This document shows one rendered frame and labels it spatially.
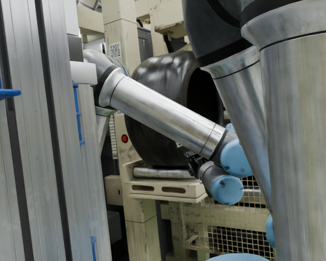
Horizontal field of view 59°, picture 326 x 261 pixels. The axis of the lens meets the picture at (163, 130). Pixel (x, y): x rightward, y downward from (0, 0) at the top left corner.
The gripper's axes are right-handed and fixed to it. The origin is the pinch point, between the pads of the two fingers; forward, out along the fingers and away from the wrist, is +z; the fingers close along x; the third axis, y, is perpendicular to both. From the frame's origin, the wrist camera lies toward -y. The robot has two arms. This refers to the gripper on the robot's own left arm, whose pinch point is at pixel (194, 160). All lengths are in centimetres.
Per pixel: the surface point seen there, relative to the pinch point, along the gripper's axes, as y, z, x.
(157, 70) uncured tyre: 33.7, 23.0, -4.1
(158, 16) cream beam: 59, 71, -24
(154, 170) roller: -6.5, 28.5, 14.6
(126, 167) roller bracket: -1.2, 34.4, 26.1
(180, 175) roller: -10.5, 19.0, 5.5
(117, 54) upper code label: 48, 55, 7
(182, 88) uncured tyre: 23.2, 16.1, -9.6
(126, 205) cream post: -24, 48, 37
